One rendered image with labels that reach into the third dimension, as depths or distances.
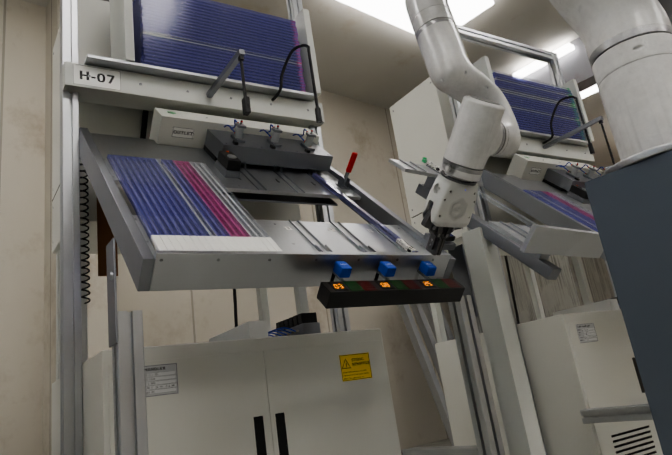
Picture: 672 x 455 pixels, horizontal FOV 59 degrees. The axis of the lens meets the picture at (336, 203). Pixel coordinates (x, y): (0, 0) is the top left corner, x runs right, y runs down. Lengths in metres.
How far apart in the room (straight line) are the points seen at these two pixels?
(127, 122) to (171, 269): 0.88
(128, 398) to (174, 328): 3.17
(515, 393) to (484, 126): 0.67
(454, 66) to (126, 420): 0.88
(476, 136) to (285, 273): 0.45
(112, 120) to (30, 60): 2.65
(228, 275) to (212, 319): 3.22
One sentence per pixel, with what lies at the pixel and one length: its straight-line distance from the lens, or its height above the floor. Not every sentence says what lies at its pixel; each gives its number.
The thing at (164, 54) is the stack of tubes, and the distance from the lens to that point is 1.79.
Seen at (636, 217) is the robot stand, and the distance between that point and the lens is 0.89.
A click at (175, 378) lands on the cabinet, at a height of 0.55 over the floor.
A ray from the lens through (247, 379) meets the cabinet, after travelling 1.40.
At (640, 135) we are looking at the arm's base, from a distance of 0.94.
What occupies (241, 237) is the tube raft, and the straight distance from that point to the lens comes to 1.18.
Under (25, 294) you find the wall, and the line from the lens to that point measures 3.89.
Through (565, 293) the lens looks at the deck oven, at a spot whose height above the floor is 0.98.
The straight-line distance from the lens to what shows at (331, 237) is 1.31.
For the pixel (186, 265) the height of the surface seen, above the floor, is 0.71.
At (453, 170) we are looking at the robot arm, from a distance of 1.21.
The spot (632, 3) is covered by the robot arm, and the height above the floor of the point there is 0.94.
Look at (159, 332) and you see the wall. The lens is 4.12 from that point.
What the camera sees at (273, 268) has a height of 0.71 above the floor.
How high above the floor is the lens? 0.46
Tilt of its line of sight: 18 degrees up
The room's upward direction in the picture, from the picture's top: 9 degrees counter-clockwise
